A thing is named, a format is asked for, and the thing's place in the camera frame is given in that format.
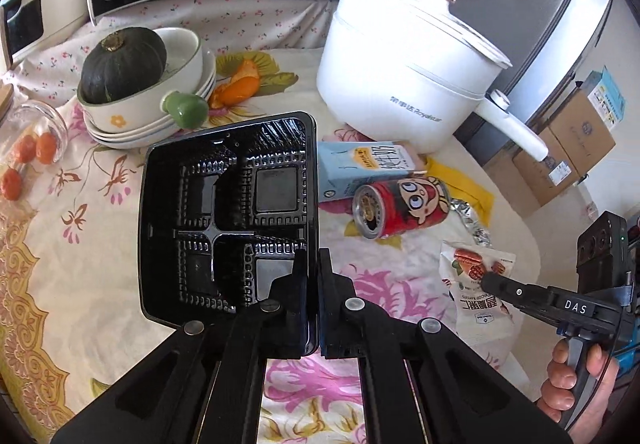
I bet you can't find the white snack packet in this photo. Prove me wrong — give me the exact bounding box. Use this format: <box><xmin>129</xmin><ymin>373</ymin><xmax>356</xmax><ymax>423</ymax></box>
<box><xmin>439</xmin><ymin>240</ymin><xmax>517</xmax><ymax>351</ymax></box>

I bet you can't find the dark green squash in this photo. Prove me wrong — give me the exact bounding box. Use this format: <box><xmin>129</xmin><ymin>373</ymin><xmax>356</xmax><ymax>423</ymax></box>
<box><xmin>81</xmin><ymin>28</ymin><xmax>168</xmax><ymax>103</ymax></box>

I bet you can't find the yellow snack packet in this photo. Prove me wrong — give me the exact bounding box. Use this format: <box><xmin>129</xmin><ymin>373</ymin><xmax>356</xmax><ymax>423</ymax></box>
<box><xmin>424</xmin><ymin>156</ymin><xmax>495</xmax><ymax>245</ymax></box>

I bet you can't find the white bowl with green handle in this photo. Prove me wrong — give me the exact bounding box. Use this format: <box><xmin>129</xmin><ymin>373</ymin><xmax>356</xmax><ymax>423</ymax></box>
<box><xmin>76</xmin><ymin>27</ymin><xmax>209</xmax><ymax>133</ymax></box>

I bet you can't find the white kitchen appliance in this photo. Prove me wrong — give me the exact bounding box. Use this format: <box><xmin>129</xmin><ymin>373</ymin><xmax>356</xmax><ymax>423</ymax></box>
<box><xmin>0</xmin><ymin>0</ymin><xmax>93</xmax><ymax>72</ymax></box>

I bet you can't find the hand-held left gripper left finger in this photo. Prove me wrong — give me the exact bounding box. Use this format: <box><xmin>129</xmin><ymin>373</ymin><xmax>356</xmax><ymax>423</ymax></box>
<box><xmin>50</xmin><ymin>249</ymin><xmax>308</xmax><ymax>444</ymax></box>

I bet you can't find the floral tablecloth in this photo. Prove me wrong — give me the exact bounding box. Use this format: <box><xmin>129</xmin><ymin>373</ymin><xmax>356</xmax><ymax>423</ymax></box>
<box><xmin>0</xmin><ymin>46</ymin><xmax>543</xmax><ymax>444</ymax></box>

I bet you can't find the white electric cooking pot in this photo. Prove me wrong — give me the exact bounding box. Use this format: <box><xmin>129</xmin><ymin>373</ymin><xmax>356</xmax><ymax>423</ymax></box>
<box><xmin>316</xmin><ymin>0</ymin><xmax>549</xmax><ymax>163</ymax></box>

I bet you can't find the stack of white plates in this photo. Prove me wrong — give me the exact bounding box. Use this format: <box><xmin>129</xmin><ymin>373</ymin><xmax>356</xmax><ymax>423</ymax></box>
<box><xmin>84</xmin><ymin>54</ymin><xmax>219</xmax><ymax>151</ymax></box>

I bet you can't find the red drink can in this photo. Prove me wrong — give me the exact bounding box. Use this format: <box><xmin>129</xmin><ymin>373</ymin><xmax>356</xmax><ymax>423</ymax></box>
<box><xmin>351</xmin><ymin>176</ymin><xmax>452</xmax><ymax>241</ymax></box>

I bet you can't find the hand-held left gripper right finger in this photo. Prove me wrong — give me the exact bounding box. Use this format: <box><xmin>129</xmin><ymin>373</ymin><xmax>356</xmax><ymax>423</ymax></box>
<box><xmin>319</xmin><ymin>248</ymin><xmax>590</xmax><ymax>444</ymax></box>

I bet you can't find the light blue milk carton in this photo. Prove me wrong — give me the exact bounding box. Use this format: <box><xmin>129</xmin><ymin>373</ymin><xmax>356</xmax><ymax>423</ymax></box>
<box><xmin>316</xmin><ymin>141</ymin><xmax>427</xmax><ymax>203</ymax></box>

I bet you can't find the blue and white box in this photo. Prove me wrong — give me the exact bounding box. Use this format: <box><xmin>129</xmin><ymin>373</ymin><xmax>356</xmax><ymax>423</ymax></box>
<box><xmin>582</xmin><ymin>65</ymin><xmax>627</xmax><ymax>121</ymax></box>

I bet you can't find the white cherry print cloth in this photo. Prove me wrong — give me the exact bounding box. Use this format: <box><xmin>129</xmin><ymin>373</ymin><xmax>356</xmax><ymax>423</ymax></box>
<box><xmin>0</xmin><ymin>0</ymin><xmax>346</xmax><ymax>99</ymax></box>

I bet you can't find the person's right hand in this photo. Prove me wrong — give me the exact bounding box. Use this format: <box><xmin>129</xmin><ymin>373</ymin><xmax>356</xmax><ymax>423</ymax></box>
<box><xmin>537</xmin><ymin>339</ymin><xmax>622</xmax><ymax>436</ymax></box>

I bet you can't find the brown cardboard box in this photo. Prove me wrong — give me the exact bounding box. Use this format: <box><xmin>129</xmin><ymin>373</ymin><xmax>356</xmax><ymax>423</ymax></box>
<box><xmin>484</xmin><ymin>124</ymin><xmax>583</xmax><ymax>221</ymax></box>
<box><xmin>547</xmin><ymin>88</ymin><xmax>617</xmax><ymax>181</ymax></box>

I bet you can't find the clear glass jar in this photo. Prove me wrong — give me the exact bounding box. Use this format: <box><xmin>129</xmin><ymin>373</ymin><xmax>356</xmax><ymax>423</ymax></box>
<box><xmin>0</xmin><ymin>98</ymin><xmax>69</xmax><ymax>165</ymax></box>

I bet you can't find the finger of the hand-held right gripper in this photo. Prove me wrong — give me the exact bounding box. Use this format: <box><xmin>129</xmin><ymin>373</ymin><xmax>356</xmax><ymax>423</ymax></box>
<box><xmin>480</xmin><ymin>271</ymin><xmax>622</xmax><ymax>338</ymax></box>

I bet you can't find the wooden jar lid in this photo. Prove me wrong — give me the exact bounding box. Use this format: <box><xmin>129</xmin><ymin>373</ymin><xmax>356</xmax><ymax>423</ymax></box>
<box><xmin>0</xmin><ymin>84</ymin><xmax>17</xmax><ymax>125</ymax></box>

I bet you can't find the small orange fruit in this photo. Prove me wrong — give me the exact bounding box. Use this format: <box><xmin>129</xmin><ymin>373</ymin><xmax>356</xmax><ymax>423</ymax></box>
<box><xmin>37</xmin><ymin>133</ymin><xmax>58</xmax><ymax>161</ymax></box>
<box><xmin>1</xmin><ymin>168</ymin><xmax>24</xmax><ymax>201</ymax></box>
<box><xmin>13</xmin><ymin>136</ymin><xmax>38</xmax><ymax>163</ymax></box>

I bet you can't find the black plastic food tray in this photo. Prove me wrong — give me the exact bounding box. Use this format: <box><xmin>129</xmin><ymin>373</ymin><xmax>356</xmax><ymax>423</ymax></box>
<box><xmin>137</xmin><ymin>111</ymin><xmax>322</xmax><ymax>358</ymax></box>

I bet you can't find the orange peel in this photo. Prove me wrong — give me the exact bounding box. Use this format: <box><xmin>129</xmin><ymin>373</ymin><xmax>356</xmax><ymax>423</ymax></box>
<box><xmin>208</xmin><ymin>58</ymin><xmax>262</xmax><ymax>110</ymax></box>

